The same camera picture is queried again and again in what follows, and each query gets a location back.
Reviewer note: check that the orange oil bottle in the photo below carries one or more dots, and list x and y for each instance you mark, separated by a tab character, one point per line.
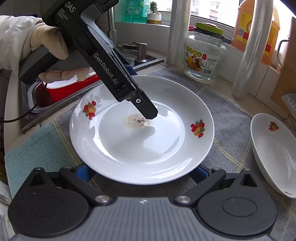
245	27

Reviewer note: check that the green detergent bottle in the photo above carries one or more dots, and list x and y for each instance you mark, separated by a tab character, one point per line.
135	11

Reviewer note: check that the glass jar with green lid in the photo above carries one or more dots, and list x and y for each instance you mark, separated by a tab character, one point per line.
203	46

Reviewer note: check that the stainless steel sink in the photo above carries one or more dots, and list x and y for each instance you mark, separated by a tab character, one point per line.
150	60

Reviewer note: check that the white fruit print plate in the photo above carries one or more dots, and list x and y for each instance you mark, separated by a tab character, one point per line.
275	157
138	150

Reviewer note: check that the grey and teal plaid mat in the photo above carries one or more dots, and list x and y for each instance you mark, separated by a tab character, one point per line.
231	111

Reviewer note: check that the white wrapped pole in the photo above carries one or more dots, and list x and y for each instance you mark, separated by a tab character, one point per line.
252	58
178	34

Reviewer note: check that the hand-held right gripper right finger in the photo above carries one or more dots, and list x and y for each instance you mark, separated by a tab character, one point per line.
201	173

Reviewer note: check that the metal faucet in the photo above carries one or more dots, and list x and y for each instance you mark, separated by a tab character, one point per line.
112	25

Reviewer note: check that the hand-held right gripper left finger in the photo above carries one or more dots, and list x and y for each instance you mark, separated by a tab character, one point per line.
84	172

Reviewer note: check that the wooden cutting board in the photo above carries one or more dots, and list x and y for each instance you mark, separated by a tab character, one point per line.
284	81

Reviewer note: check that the metal soap dispenser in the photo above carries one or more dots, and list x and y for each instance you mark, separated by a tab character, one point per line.
141	52

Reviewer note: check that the person's left forearm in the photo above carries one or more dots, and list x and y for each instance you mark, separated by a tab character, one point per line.
13	39

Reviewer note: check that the person's left hand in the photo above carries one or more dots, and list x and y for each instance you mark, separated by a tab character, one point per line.
49	37

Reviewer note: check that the person's white jacket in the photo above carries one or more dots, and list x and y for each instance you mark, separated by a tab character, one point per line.
5	208

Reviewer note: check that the small potted plant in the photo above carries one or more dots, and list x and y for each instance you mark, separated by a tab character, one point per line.
153	16

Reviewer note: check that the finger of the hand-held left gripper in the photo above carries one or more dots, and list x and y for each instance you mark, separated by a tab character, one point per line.
148	109

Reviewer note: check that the red basin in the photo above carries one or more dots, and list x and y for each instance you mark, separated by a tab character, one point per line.
57	92

